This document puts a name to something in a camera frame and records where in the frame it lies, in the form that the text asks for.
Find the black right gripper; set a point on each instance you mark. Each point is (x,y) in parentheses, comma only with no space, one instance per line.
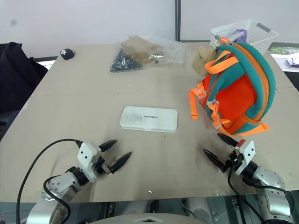
(234,159)

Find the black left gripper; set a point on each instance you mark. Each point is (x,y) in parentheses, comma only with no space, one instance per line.
(99,166)

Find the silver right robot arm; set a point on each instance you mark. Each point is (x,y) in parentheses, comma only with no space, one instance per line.
(268,177)

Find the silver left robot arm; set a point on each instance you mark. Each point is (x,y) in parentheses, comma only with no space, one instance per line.
(60,184)

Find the white plastic pencil case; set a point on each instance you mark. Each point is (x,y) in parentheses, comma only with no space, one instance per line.
(149,123)

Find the orange and teal backpack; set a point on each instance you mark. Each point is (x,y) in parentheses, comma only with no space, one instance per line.
(233,100)

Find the grey rounded robot torso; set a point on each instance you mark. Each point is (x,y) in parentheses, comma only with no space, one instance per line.
(149,219)

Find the beige fuzzy plush lump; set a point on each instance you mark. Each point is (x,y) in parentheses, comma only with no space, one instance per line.
(202,60)

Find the clear bag of black pellets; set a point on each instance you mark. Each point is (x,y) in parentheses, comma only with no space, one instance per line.
(125,61)

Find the clear bag with brown material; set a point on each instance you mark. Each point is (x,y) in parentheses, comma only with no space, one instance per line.
(144,50)

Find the small black white-dotted object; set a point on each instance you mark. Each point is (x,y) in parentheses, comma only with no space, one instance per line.
(67,54)

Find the white and purple packet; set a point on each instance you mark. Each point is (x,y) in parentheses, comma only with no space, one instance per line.
(293,61)

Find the white plastic lattice basket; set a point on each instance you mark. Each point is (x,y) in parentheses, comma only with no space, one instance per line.
(254,39)

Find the purple plastic bag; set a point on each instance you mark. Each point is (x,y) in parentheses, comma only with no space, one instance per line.
(241,33)

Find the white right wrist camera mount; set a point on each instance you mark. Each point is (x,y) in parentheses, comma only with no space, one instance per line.
(247,152)

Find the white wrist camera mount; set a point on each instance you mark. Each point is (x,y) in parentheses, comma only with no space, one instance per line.
(247,152)
(86,156)

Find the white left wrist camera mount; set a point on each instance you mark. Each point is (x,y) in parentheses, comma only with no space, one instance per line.
(86,156)

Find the dark vertical frame post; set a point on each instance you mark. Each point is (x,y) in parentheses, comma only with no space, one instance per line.
(178,19)

